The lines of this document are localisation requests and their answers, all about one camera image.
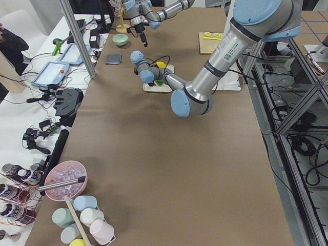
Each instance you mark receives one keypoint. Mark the near teach pendant tablet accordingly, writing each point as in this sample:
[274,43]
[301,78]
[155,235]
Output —
[51,74]

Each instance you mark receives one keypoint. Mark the aluminium frame post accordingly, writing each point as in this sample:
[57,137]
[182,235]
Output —
[70,19]

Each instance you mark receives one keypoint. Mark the cream plastic cup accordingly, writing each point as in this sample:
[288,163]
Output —
[89,215]

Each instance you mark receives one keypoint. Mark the pink plastic cup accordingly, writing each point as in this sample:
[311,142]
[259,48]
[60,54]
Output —
[102,232]

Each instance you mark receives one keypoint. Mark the copper wire bottle rack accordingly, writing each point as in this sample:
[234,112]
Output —
[19,195]

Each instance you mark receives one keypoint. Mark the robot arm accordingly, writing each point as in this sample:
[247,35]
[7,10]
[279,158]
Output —
[252,21]
[140,11]

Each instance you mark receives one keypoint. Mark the pink bowl with ice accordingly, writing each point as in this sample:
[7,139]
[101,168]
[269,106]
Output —
[62,172]

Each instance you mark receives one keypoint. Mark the green handled tool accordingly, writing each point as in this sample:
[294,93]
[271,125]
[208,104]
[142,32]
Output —
[58,44]

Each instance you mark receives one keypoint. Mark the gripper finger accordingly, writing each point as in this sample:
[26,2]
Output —
[145,43]

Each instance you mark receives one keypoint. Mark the yellow plastic knife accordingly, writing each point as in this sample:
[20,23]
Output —
[211,38]

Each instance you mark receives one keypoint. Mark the grey folded cloth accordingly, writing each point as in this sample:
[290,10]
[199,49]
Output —
[113,59]

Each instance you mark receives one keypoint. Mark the yellow lemon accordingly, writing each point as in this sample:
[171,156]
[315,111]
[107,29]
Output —
[161,64]

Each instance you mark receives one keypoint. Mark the wooden cutting board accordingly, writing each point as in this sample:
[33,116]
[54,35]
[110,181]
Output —
[206,47]

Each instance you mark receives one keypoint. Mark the person in black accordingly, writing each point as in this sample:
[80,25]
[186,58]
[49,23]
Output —
[12,47]

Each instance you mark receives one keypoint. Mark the cream rabbit tray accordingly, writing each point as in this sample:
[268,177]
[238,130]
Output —
[158,86]

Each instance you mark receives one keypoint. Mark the grey plastic cup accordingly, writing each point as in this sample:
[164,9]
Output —
[70,233]

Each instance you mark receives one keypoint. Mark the wooden mug tree stand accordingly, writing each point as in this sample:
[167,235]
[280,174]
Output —
[122,27]

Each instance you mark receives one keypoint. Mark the mint green bowl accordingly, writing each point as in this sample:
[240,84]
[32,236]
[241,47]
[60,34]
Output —
[120,39]

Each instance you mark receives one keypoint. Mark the blue plastic cup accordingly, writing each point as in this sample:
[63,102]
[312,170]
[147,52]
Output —
[84,201]

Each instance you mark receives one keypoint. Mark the far teach pendant tablet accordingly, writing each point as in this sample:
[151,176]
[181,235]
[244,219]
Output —
[71,56]

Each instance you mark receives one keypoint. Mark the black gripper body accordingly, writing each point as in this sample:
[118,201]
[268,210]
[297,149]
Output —
[140,28]
[151,83]

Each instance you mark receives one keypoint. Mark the black bar device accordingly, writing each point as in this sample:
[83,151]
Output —
[56,154]

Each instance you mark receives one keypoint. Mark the green plastic cup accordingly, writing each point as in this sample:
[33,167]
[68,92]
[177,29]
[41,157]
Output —
[62,217]

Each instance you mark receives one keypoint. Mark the yellow plastic cup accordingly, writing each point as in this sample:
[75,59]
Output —
[78,242]

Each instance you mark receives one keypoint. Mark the teach pendant tablet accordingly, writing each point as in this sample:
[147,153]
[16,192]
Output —
[71,56]
[51,74]

